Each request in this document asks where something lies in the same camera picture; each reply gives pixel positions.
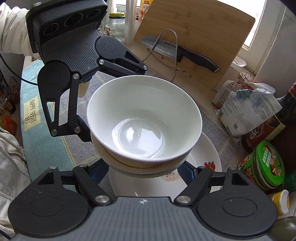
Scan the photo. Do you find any white bowl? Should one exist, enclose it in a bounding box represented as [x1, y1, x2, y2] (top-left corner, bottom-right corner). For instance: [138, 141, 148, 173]
[87, 75, 202, 165]
[90, 133, 189, 177]

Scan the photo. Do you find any white sleeve forearm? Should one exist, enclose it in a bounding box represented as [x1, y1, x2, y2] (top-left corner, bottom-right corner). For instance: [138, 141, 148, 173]
[0, 3, 41, 60]

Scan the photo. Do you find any glass jar green lid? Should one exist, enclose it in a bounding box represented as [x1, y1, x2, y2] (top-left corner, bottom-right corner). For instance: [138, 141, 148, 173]
[105, 12, 125, 42]

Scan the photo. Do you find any white plate stack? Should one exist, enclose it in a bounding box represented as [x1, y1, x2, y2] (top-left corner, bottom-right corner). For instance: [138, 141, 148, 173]
[109, 133, 222, 200]

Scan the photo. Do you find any grey checked cloth mat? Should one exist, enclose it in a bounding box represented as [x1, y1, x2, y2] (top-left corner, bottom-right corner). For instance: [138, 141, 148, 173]
[19, 59, 236, 193]

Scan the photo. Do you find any tall plastic wrap roll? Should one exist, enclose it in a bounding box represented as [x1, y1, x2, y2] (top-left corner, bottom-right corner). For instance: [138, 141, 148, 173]
[124, 0, 137, 45]

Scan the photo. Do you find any cooking wine bottle orange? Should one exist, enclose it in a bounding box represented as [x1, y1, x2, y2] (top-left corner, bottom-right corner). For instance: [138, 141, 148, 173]
[138, 0, 153, 22]

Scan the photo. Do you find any white food bag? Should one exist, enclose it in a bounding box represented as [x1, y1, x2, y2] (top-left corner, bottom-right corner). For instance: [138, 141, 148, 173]
[215, 88, 282, 142]

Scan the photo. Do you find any dark sauce bottle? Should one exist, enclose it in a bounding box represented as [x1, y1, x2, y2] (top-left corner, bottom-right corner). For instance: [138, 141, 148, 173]
[241, 83, 295, 153]

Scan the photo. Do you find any bamboo cutting board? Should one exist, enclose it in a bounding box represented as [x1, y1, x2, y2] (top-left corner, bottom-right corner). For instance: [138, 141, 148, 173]
[134, 1, 255, 90]

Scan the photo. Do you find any kitchen knife black handle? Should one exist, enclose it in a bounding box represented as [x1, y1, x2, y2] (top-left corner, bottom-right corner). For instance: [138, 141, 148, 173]
[140, 35, 220, 73]

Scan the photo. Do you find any metal wire rack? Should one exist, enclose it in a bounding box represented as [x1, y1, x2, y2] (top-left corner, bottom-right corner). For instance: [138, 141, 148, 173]
[140, 29, 178, 82]

